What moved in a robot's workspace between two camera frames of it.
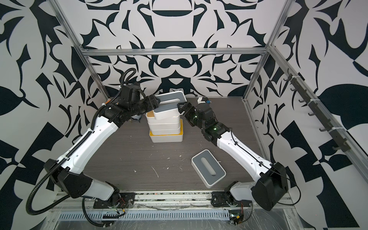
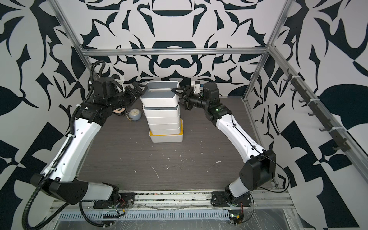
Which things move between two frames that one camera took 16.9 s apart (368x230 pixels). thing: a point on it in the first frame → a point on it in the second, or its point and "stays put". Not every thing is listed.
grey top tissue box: (208, 168) → (159, 94)
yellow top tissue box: (168, 138) stays put
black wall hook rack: (341, 144) stays put
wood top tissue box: (164, 126) stays put
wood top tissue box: (166, 132) stays put
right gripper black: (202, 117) → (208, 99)
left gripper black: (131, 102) → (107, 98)
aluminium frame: (270, 50) stays put
